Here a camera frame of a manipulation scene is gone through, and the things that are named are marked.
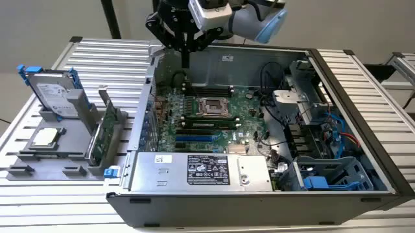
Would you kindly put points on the grey parts rack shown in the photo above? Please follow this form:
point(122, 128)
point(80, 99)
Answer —
point(76, 145)

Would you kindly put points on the metal drive cage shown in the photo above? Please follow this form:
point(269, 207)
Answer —
point(289, 95)

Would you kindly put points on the open grey PC case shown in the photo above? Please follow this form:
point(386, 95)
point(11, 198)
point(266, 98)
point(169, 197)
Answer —
point(228, 208)

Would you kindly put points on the hard disk in blue carrier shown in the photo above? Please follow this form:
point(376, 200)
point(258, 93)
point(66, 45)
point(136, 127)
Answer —
point(49, 94)

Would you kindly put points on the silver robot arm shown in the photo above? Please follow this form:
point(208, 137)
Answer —
point(246, 21)

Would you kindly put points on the blue case latch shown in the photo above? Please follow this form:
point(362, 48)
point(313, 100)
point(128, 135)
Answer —
point(109, 173)

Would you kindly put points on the silver chipset heatsink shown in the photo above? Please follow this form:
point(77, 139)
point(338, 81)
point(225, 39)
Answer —
point(238, 149)

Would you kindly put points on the green graphics card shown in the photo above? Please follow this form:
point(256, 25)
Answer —
point(109, 119)

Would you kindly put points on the aluminium frame table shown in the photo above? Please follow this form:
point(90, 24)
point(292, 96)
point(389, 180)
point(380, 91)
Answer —
point(404, 63)

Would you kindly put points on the silver CPU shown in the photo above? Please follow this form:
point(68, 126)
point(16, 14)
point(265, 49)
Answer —
point(46, 137)

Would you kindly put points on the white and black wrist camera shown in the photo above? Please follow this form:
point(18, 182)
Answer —
point(212, 19)

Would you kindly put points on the silver power supply unit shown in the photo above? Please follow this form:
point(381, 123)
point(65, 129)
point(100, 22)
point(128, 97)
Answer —
point(169, 174)

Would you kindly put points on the blue plastic bay clip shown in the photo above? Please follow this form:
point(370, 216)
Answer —
point(316, 183)

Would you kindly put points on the black metal stand pole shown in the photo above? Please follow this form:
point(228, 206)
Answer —
point(112, 19)

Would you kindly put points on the blue-grey disk bay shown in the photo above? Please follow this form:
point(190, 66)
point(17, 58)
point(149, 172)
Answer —
point(344, 161)

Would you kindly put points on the CPU socket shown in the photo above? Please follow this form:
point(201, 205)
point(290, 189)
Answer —
point(202, 106)

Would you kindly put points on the green RAM stick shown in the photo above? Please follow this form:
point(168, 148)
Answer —
point(205, 125)

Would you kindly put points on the blue expansion slot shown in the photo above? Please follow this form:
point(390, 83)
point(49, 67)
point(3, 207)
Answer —
point(194, 139)

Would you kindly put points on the green motherboard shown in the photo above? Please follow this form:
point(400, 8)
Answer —
point(246, 114)

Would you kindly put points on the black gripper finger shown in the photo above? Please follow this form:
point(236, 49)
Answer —
point(201, 41)
point(162, 36)

